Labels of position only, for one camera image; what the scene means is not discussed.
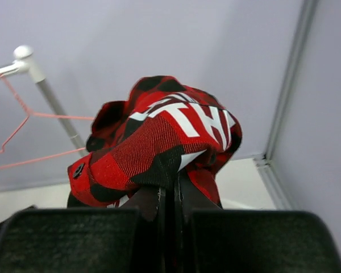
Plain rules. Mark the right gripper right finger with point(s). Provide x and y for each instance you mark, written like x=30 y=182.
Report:
x=211 y=239

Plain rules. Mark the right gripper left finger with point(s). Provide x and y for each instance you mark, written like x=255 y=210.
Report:
x=124 y=239

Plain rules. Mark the red black plaid shirt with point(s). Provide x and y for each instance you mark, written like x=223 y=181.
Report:
x=162 y=129

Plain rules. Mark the silver white clothes rack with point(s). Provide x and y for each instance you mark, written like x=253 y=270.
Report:
x=24 y=62

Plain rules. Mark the pink clothes hanger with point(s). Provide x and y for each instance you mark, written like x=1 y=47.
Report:
x=34 y=139

